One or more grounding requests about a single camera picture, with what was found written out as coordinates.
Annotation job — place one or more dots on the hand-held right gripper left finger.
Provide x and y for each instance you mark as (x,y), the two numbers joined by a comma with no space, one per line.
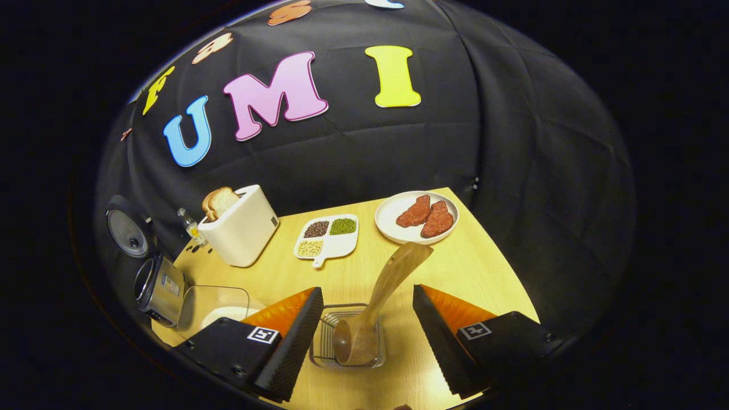
(296,341)

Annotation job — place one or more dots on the toast bread slice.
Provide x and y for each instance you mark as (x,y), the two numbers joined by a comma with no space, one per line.
(225,200)
(208,209)

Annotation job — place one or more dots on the dark blue silver rice cooker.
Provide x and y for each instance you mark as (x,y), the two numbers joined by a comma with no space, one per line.
(165,285)

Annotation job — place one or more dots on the white divided dish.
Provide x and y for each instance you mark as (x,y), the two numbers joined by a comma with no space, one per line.
(342,245)

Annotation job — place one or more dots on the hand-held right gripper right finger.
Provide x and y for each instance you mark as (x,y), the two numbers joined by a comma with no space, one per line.
(438,347)

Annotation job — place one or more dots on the white round plate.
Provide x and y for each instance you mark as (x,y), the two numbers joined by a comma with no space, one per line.
(390,225)

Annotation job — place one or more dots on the wooden spoon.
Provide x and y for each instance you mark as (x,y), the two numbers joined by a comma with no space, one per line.
(393,273)

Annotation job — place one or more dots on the green beans portion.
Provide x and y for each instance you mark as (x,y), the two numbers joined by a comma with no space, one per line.
(343,226)

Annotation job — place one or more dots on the clear plastic container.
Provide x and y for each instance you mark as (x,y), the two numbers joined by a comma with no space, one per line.
(193,307)

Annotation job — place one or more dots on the copper clip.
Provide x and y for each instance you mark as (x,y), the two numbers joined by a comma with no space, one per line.
(126,134)

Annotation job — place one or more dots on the pale beans portion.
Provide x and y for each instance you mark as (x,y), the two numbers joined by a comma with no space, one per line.
(310,248)

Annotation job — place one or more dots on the brown beans portion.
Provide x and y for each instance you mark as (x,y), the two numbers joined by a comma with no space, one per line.
(316,229)

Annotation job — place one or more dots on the red meat piece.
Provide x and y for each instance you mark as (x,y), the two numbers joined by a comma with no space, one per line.
(437,222)
(414,213)

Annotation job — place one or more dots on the white toaster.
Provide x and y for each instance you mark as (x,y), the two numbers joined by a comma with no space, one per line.
(245,233)

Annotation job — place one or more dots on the small clear yellow-label bottle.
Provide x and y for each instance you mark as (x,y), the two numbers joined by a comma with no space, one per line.
(191,228)

